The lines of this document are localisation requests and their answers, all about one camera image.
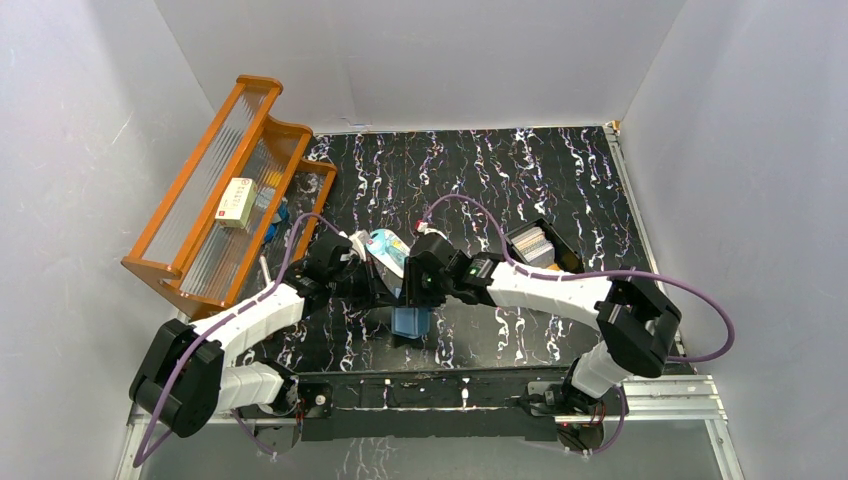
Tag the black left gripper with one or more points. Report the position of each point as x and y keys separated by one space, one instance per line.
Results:
x=370 y=283

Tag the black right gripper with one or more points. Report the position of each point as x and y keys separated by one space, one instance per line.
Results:
x=414 y=296

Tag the blue leather card holder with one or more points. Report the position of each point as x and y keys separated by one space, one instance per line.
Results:
x=410 y=322

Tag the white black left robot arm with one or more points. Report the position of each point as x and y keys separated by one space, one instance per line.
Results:
x=190 y=371

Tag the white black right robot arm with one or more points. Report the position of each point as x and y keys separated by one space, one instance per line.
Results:
x=637 y=322

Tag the stack of credit cards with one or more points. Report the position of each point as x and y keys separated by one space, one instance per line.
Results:
x=533 y=248

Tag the black card storage box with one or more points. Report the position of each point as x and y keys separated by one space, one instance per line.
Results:
x=567 y=259

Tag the blue oval blister package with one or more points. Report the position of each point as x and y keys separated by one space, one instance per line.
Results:
x=385 y=246

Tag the pink pen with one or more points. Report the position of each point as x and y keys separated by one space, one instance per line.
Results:
x=265 y=271

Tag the blue item on shelf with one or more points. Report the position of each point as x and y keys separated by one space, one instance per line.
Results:
x=280 y=217

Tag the orange wooden shelf rack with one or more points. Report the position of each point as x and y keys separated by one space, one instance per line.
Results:
x=184 y=253

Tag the white medicine box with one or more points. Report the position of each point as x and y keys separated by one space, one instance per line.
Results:
x=236 y=203

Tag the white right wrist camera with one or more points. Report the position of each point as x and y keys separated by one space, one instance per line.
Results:
x=425 y=228

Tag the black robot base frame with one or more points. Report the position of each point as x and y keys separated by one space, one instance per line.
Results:
x=534 y=403

